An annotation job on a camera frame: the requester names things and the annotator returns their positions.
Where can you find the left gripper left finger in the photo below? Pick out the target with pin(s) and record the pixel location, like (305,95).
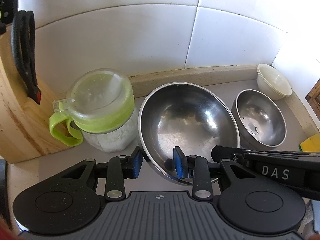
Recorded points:
(122,166)

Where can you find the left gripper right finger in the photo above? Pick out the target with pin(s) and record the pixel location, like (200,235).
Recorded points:
(193,166)

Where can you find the large steel bowl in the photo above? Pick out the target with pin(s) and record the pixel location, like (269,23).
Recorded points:
(185,115)

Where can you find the small steel bowl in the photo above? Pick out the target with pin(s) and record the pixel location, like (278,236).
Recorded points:
(260,122)

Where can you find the black kitchen scissors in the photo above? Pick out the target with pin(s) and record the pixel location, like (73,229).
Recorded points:
(23,51)

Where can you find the yellow green sponge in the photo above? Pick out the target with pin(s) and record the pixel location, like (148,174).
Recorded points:
(312,144)

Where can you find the glass jar green lid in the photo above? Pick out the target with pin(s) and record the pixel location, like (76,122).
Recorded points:
(100,109)

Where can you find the cream ceramic bowl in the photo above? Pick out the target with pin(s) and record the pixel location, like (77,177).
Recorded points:
(272,83)

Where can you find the wooden knife block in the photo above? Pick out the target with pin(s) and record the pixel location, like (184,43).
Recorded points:
(24,123)

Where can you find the wooden window frame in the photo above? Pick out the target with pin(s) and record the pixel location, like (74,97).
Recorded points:
(313,98)

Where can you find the large black handled knife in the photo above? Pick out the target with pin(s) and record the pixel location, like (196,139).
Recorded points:
(8,9)

